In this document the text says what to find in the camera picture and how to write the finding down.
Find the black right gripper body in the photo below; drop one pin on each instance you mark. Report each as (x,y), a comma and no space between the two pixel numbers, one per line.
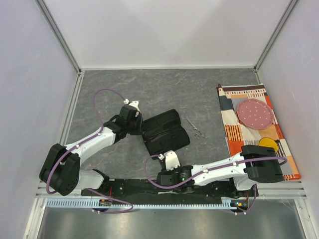
(160,179)

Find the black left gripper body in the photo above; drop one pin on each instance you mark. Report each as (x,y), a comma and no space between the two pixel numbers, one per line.
(135,128)

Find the black zip tool case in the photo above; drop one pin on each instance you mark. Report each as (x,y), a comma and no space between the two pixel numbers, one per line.
(164,132)

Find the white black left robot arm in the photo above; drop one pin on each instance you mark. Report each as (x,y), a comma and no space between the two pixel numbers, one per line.
(61,170)

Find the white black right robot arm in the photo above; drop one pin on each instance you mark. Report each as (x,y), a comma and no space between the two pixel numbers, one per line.
(254,164)

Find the silver hair scissors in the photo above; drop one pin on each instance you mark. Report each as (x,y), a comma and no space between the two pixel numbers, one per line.
(197,133)

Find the colourful patterned cloth mat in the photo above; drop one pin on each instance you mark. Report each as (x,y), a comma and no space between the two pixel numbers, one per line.
(238,135)

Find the yellow plastic bowl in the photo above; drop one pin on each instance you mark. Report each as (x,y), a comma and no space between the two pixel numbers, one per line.
(268,142)

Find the pink dotted plate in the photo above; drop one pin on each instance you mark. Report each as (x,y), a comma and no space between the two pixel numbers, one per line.
(255,113)

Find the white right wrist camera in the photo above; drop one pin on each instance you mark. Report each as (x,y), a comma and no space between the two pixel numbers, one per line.
(169,161)

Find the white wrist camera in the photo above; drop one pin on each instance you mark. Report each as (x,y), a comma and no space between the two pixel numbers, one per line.
(134,104)
(169,161)

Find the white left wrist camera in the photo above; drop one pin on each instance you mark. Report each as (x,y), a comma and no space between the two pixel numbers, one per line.
(134,104)

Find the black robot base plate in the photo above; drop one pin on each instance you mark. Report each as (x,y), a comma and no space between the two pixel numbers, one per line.
(120,188)

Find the light blue cable duct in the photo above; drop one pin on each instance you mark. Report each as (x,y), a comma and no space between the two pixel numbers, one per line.
(101,203)

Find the aluminium frame post left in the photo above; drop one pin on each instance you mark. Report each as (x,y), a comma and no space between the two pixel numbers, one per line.
(58,34)

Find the aluminium frame post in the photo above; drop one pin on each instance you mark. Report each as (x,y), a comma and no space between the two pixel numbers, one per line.
(276,33)
(58,34)

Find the aluminium frame post right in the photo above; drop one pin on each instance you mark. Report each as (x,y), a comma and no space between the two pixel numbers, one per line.
(276,33)

